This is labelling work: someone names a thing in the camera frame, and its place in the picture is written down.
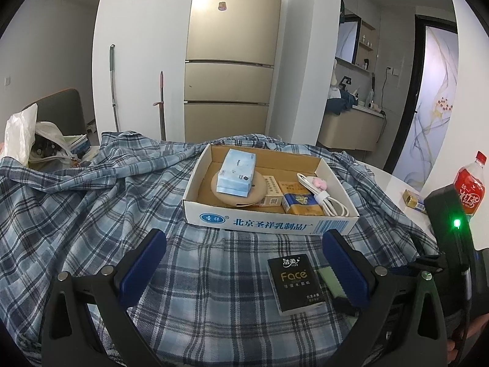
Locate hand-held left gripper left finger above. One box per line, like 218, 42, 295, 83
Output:
40, 228, 167, 367

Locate beige refrigerator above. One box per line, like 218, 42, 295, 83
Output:
184, 0, 284, 144

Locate blue plaid shirt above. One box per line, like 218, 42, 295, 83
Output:
0, 131, 440, 367

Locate opened yellow cigarette pack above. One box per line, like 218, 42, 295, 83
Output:
403, 189, 428, 213

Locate stack of books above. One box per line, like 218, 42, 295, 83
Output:
67, 134, 91, 157

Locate blue tissue pack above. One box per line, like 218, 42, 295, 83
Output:
216, 149, 257, 196

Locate light green flat case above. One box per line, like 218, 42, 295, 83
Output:
316, 267, 362, 316

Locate dark blue clothes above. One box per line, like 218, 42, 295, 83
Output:
326, 90, 358, 114

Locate person's right hand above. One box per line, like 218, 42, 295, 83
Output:
447, 313, 489, 364

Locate black tissue pack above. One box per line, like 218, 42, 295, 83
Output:
267, 254, 325, 317

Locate white cable with pink charm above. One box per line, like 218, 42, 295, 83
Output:
296, 172, 350, 218

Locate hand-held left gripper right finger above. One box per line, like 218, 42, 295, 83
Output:
322, 229, 449, 367

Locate yellow blue cigarette pack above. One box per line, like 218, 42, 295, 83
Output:
280, 181, 322, 215

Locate broom with red handle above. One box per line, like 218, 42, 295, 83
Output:
153, 71, 167, 141

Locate shallow cardboard box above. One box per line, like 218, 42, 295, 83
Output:
183, 143, 360, 235

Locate beige cigarette pack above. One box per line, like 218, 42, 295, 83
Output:
254, 175, 284, 208

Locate white plastic bag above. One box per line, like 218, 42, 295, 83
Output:
5, 103, 77, 169

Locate bathroom mirror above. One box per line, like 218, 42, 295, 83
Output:
336, 14, 363, 64

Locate grey chair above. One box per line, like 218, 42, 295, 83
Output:
21, 88, 86, 138

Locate beige round disc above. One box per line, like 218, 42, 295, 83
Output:
211, 170, 268, 208

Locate beige vanity cabinet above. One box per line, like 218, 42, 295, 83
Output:
317, 103, 386, 151

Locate patterned glass door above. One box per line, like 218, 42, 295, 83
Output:
382, 14, 459, 192

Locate red soda bottle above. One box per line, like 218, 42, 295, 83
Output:
453, 151, 487, 215

